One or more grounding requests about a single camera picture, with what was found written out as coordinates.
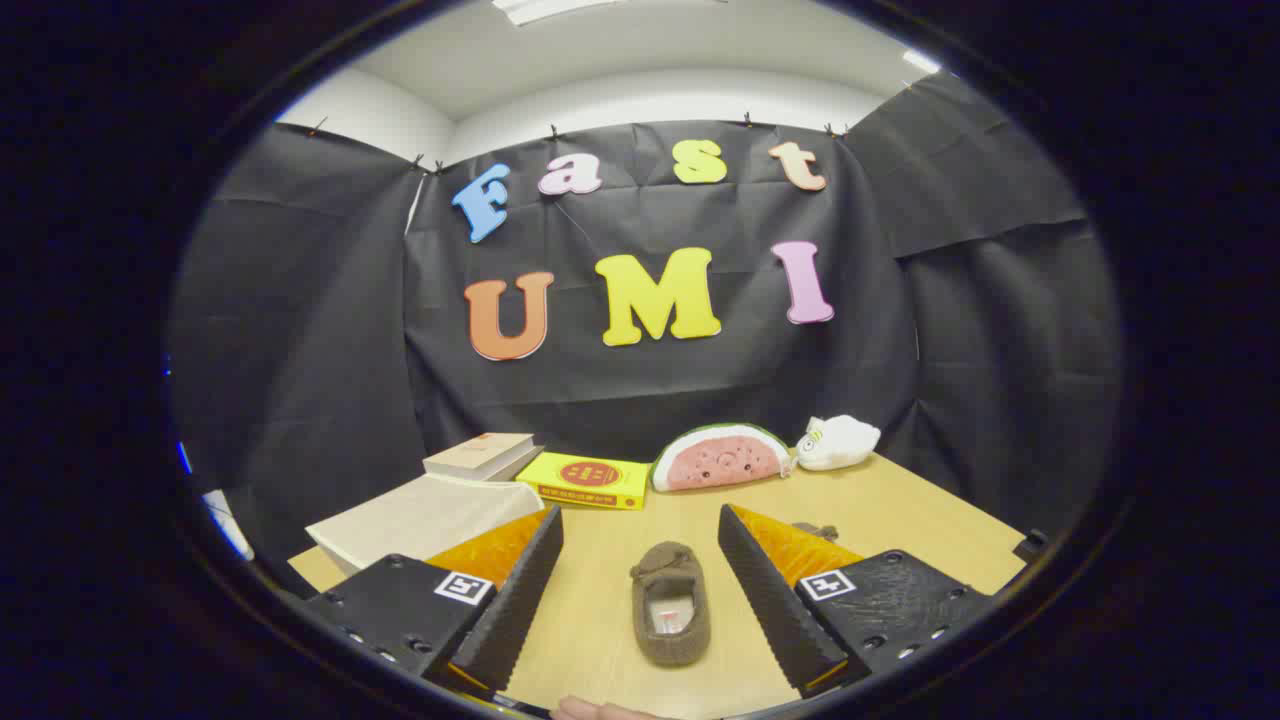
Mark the black backdrop cloth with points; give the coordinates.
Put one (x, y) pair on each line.
(650, 400)

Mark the white plush toy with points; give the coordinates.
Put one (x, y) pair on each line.
(845, 442)

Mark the black table bracket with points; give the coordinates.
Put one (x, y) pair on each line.
(1031, 545)

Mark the watermelon slice plush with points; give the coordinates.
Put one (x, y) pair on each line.
(715, 462)

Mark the grey book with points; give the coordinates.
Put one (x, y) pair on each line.
(530, 464)

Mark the ceiling light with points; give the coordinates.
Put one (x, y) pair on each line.
(540, 8)
(922, 61)

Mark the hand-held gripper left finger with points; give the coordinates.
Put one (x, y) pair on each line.
(515, 610)

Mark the yellow book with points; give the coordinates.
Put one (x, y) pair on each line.
(590, 475)

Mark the cream fabric storage box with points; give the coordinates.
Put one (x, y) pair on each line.
(420, 515)

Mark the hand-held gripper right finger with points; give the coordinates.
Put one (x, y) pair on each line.
(775, 610)

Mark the white panel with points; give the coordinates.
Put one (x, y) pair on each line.
(228, 525)

